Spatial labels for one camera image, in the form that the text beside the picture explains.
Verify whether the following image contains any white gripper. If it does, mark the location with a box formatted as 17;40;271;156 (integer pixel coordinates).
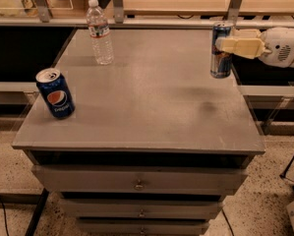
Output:
215;28;294;68

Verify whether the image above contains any red bull can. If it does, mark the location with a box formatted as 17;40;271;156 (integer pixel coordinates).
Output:
210;21;233;79

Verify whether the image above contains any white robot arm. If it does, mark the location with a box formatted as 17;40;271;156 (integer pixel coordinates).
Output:
216;28;294;68

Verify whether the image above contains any blue pepsi can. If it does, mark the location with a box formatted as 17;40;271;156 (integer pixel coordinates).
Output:
35;68;75;119

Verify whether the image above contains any grey drawer cabinet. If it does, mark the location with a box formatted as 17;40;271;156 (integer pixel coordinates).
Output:
14;29;265;224

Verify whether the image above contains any clear plastic water bottle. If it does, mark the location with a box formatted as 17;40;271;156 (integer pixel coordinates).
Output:
86;0;114;65

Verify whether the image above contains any top grey drawer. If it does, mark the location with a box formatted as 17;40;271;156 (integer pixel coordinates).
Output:
32;165;247;195

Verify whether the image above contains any grey drawer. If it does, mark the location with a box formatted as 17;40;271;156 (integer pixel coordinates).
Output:
60;199;221;220
32;165;247;195
76;219;208;236

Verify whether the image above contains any bottom grey drawer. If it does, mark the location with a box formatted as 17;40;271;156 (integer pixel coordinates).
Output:
76;219;208;236

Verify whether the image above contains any middle grey drawer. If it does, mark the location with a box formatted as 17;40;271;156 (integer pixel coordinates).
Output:
60;199;221;220

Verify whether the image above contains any metal shelf rail frame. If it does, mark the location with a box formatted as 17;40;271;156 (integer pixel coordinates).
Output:
0;0;294;29

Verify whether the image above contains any black cable on floor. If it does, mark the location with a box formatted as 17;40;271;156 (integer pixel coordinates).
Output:
0;188;11;236

